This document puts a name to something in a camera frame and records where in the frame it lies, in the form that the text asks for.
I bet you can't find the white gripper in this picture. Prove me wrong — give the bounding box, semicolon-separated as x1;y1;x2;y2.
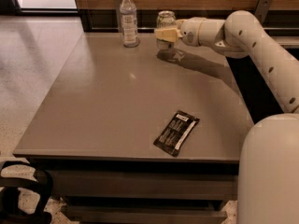
154;17;206;47

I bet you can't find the grey upper drawer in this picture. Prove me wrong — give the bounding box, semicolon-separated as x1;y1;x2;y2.
49;170;237;201

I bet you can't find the clear plastic water bottle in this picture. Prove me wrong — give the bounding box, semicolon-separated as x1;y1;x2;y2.
120;0;139;48

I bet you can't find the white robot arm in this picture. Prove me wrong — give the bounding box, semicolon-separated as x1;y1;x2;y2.
154;10;299;224

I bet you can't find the metal wall bracket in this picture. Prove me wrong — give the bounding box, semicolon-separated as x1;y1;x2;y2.
254;0;273;23

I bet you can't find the grey lower drawer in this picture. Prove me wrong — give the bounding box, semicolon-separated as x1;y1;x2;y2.
62;206;227;224

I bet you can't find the black snack packet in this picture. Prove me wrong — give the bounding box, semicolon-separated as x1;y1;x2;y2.
153;110;200;157

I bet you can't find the grey drawer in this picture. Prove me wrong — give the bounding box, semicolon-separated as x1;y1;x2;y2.
62;206;227;224
49;170;237;201

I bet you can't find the green white 7up can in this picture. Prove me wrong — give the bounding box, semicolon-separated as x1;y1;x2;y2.
156;10;176;50

